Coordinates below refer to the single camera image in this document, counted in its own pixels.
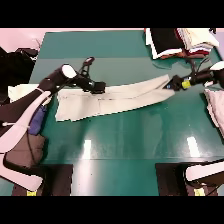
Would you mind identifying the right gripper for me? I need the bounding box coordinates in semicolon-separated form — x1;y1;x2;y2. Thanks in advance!
165;75;192;92

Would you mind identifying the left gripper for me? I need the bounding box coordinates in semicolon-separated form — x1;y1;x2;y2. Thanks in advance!
88;80;107;95

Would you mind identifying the off-white garment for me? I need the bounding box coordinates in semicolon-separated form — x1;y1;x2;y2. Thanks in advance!
54;73;177;123

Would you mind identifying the red garment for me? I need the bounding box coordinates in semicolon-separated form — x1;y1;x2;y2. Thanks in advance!
185;47;211;58

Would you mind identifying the pink garment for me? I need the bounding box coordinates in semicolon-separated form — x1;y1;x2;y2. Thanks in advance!
203;88;224;138

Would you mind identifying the white garment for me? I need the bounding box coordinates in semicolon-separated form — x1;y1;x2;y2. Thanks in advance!
144;28;184;61

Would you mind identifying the beige folded garment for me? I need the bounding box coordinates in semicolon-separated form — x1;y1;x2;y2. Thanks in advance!
176;28;220;52

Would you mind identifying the purple garment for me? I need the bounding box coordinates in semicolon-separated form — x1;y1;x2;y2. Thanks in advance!
27;104;48;136

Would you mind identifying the brown garment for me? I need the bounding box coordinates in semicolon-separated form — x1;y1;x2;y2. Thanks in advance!
4;132;46;168

